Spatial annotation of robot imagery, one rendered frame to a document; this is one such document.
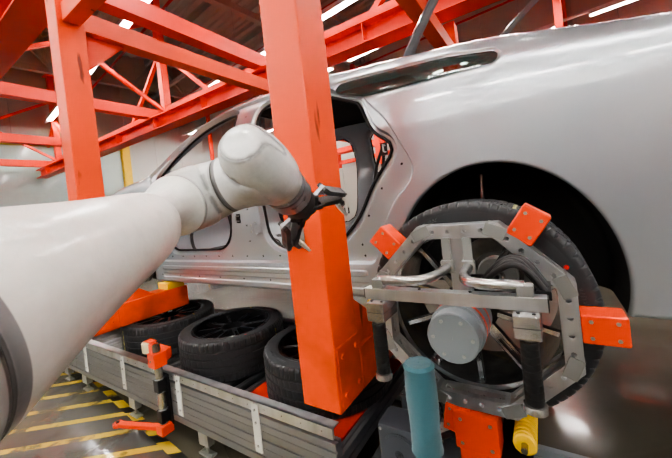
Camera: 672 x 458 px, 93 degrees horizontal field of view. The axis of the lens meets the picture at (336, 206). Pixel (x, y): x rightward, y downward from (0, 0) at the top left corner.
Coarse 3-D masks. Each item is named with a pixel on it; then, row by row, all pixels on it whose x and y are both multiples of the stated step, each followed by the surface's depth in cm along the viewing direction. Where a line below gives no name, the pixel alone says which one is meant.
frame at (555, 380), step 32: (448, 224) 94; (480, 224) 88; (544, 256) 84; (576, 288) 77; (576, 320) 78; (416, 352) 106; (576, 352) 78; (448, 384) 100; (544, 384) 82; (512, 416) 87
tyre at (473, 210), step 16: (432, 208) 104; (448, 208) 101; (464, 208) 98; (480, 208) 95; (496, 208) 93; (512, 208) 93; (416, 224) 106; (544, 240) 87; (560, 240) 86; (384, 256) 113; (560, 256) 85; (576, 256) 84; (576, 272) 84; (592, 288) 82; (592, 304) 83; (592, 352) 83; (592, 368) 84; (576, 384) 86; (560, 400) 88
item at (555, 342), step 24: (432, 240) 119; (408, 264) 114; (432, 264) 107; (432, 288) 107; (552, 288) 89; (408, 312) 117; (432, 312) 109; (504, 312) 97; (408, 336) 111; (504, 336) 96; (552, 336) 99; (432, 360) 107; (480, 360) 100; (504, 360) 109; (552, 360) 88; (480, 384) 99; (504, 384) 95
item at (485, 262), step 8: (480, 240) 137; (488, 240) 135; (472, 248) 139; (480, 248) 137; (488, 248) 135; (496, 248) 133; (480, 256) 137; (488, 256) 135; (496, 256) 133; (480, 264) 133; (488, 264) 131; (480, 272) 133; (504, 272) 128; (512, 272) 127; (520, 272) 129; (528, 280) 128
